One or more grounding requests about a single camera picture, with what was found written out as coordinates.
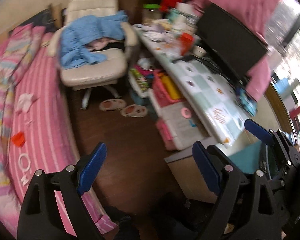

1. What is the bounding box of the left beige slipper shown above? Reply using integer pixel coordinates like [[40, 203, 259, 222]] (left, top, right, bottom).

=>
[[99, 99, 127, 111]]

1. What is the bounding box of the pink plastic basket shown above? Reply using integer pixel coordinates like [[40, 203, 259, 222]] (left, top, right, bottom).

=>
[[152, 70, 185, 107]]

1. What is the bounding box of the green lid jar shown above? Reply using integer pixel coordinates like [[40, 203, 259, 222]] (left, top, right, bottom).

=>
[[142, 4, 161, 25]]

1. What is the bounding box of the right beige slipper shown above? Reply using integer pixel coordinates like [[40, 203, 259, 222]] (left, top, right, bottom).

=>
[[120, 104, 148, 118]]

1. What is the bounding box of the red wrapper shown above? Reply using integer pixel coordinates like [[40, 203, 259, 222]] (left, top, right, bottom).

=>
[[11, 132, 26, 147]]

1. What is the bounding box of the pink striped bed sheet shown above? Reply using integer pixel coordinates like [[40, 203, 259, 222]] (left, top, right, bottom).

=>
[[7, 31, 118, 237]]

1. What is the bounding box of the beige slipper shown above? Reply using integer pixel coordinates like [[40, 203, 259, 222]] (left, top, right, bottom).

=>
[[120, 104, 148, 118], [99, 99, 127, 111]]

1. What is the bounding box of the blue garment on chair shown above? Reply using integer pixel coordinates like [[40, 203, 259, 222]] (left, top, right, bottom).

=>
[[60, 11, 128, 69]]

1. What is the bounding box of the white plastic storage box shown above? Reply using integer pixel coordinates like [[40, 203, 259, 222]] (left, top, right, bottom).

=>
[[148, 89, 210, 151]]

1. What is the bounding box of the pink hanging garment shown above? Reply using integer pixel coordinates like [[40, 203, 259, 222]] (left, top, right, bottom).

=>
[[189, 0, 286, 102]]

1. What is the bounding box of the blue patterned pencil pouch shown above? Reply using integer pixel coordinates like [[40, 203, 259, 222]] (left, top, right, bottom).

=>
[[235, 86, 257, 116]]

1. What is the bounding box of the white paper cup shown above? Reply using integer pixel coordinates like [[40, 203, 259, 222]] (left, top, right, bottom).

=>
[[192, 46, 206, 58]]

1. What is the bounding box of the white tape roll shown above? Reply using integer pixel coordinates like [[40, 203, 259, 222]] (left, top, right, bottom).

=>
[[18, 153, 31, 172]]

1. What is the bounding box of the crumpled white pink cloth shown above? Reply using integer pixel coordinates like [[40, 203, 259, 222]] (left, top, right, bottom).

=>
[[15, 93, 38, 114]]

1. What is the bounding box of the pink striped cartoon quilt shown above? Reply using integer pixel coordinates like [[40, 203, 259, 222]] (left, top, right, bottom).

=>
[[0, 24, 45, 236]]

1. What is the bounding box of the red plastic cup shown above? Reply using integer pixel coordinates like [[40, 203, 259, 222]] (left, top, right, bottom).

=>
[[179, 33, 194, 56]]

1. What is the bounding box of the black computer monitor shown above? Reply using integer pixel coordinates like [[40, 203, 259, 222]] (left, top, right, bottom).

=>
[[196, 3, 268, 83]]

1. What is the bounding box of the desk with checkered cover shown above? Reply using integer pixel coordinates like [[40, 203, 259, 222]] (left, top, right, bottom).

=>
[[133, 24, 249, 148]]

